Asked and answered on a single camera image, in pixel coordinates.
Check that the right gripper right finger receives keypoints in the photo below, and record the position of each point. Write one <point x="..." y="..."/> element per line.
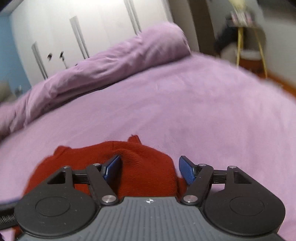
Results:
<point x="198" y="179"/>

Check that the purple bed sheet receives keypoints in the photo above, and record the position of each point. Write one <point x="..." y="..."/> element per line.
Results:
<point x="201" y="107"/>

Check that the cream paper bouquet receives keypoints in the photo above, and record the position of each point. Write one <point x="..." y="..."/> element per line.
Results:
<point x="240" y="11"/>

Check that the purple rolled duvet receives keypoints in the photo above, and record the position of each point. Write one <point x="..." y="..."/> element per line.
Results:
<point x="155" y="46"/>

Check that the yellow-legged side table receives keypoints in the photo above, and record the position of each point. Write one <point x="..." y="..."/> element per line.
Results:
<point x="251" y="41"/>

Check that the black clothes pile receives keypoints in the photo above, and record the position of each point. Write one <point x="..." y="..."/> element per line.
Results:
<point x="228" y="35"/>

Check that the red knit cardigan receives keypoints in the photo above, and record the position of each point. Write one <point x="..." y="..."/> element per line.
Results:
<point x="145" y="172"/>

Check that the white wardrobe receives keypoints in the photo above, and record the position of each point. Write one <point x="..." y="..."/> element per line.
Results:
<point x="51" y="36"/>

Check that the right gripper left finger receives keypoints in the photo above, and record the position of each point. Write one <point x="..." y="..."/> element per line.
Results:
<point x="104" y="181"/>

